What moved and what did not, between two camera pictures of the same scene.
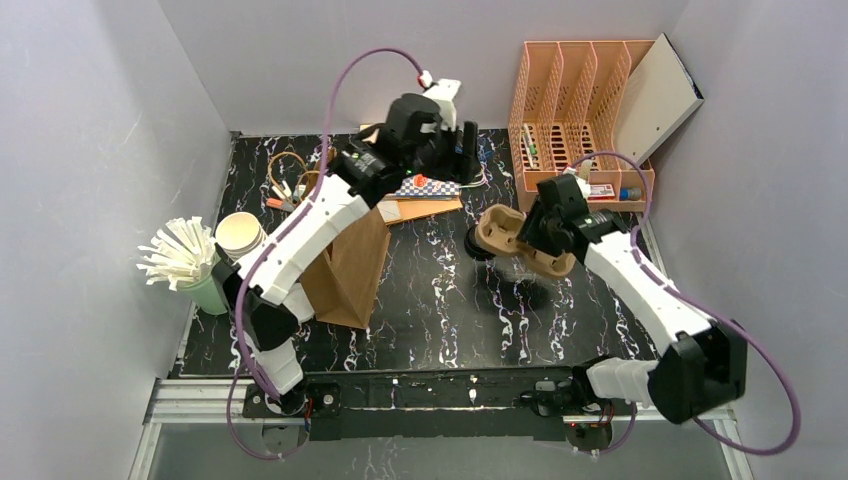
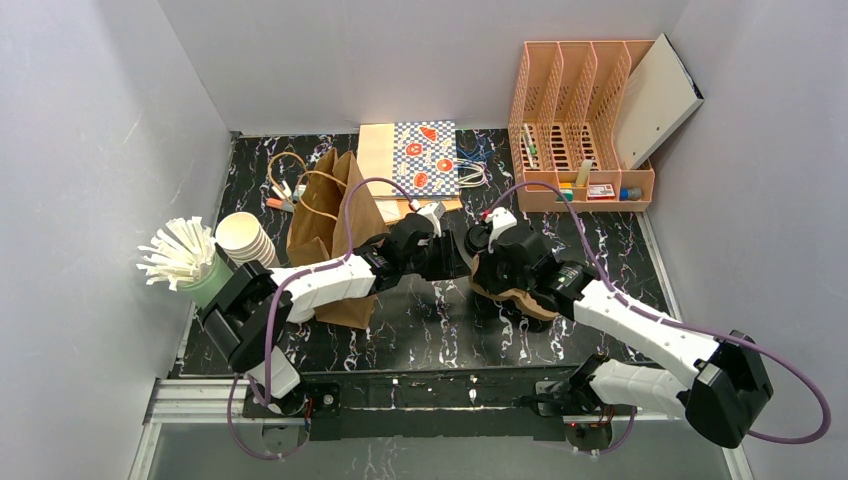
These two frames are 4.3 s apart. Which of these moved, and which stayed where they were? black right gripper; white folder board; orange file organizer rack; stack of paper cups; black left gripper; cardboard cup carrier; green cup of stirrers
Moved: black right gripper; cardboard cup carrier; black left gripper
Stayed: white folder board; stack of paper cups; green cup of stirrers; orange file organizer rack
